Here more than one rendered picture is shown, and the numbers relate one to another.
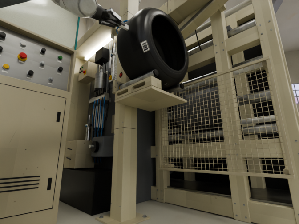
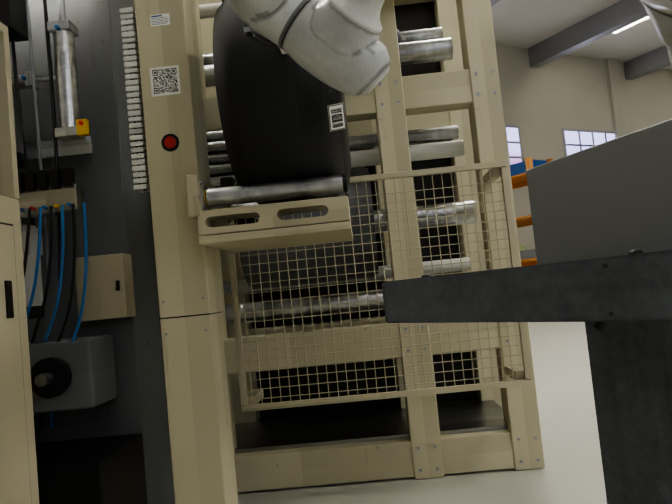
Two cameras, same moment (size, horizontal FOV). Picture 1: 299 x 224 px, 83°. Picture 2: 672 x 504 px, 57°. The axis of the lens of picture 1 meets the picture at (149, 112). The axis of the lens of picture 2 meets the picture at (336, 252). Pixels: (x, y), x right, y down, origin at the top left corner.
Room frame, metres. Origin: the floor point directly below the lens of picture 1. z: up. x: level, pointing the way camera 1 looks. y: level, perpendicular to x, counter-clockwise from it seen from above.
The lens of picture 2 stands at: (-0.16, 0.97, 0.65)
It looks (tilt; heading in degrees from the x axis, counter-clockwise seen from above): 4 degrees up; 318
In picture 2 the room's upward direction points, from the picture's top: 6 degrees counter-clockwise
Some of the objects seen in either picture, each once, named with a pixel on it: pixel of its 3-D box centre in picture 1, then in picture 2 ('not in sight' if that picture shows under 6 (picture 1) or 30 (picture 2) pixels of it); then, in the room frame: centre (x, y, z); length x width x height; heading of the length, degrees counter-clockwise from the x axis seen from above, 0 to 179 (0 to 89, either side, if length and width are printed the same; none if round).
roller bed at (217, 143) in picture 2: not in sight; (224, 177); (1.57, -0.12, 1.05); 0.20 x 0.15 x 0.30; 46
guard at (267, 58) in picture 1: (204, 122); (374, 285); (1.22, -0.41, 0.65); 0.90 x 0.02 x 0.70; 46
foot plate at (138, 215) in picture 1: (123, 217); not in sight; (1.30, 0.19, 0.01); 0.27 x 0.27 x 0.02; 46
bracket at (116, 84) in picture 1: (134, 93); (214, 206); (1.26, 0.12, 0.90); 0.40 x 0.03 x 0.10; 136
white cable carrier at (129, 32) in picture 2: (119, 66); (138, 100); (1.34, 0.27, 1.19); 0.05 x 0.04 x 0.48; 136
